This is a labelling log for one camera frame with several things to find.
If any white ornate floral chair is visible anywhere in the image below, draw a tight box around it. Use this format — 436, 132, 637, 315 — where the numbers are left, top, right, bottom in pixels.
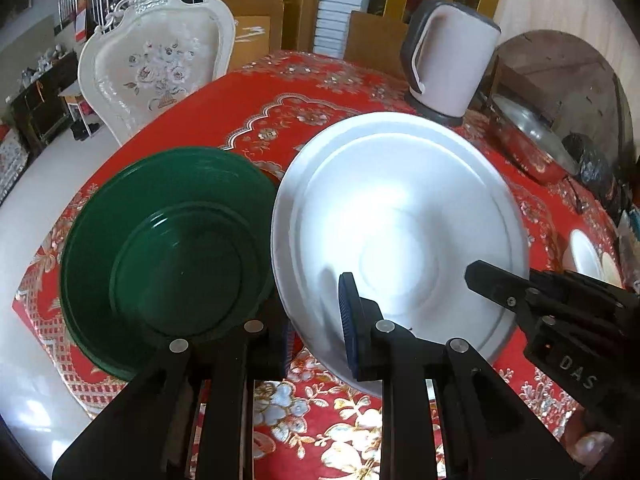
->
77, 0, 237, 147

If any person's right hand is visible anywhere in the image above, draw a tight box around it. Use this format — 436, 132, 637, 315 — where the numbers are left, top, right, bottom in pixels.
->
570, 430, 616, 466

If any white disposable bowl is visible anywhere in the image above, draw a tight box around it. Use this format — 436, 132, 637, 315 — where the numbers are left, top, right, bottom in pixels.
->
562, 229, 607, 283
270, 111, 531, 396

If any red hanging calendar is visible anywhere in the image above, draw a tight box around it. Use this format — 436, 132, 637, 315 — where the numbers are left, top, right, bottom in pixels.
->
74, 0, 92, 41

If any orange wooden cabinet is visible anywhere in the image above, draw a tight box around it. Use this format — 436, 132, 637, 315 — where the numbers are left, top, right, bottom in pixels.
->
210, 0, 321, 73

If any stainless steel pot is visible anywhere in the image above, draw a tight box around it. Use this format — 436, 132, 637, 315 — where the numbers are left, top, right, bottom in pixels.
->
482, 92, 583, 186

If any pair of black boots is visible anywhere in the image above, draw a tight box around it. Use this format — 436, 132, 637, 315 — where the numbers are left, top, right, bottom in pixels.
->
70, 120, 101, 141

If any white electric kettle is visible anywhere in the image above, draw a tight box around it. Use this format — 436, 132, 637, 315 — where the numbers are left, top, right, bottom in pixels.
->
400, 0, 502, 128

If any black plastic bag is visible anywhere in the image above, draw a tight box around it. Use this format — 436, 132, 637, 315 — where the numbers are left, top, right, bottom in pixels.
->
562, 132, 626, 201

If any group of bottles and cups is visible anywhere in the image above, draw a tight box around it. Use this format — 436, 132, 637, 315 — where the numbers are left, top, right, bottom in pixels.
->
20, 45, 68, 86

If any white slatted shutter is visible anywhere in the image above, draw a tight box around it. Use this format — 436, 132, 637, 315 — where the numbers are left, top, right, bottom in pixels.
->
314, 0, 372, 58

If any dark wooden sideboard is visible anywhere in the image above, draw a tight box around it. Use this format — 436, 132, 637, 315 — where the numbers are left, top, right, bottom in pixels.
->
10, 52, 81, 146

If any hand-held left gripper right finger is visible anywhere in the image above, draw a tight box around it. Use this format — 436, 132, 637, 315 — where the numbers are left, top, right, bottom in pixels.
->
338, 271, 583, 480

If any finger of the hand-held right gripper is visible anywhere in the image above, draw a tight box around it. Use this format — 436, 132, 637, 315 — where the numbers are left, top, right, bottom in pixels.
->
465, 260, 551, 326

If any round wooden tabletop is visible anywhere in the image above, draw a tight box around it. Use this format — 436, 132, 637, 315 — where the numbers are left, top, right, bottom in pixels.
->
487, 30, 633, 171

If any brown wooden board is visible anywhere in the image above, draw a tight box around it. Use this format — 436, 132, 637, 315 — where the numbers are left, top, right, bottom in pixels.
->
344, 10, 412, 68

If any dark green plastic bowl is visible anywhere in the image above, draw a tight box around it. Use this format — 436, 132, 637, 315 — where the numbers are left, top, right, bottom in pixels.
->
59, 147, 278, 383

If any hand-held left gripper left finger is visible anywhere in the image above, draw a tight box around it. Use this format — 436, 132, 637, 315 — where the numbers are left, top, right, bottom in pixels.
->
52, 317, 296, 480

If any glass pot lid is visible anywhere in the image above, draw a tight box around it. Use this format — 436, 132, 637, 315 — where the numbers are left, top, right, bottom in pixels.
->
492, 94, 581, 173

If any small white desk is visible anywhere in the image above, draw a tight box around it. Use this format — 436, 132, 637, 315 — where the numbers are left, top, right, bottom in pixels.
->
57, 82, 93, 136

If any floral patterned cloth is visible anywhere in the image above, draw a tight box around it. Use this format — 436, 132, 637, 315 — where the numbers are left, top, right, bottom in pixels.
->
0, 125, 36, 201

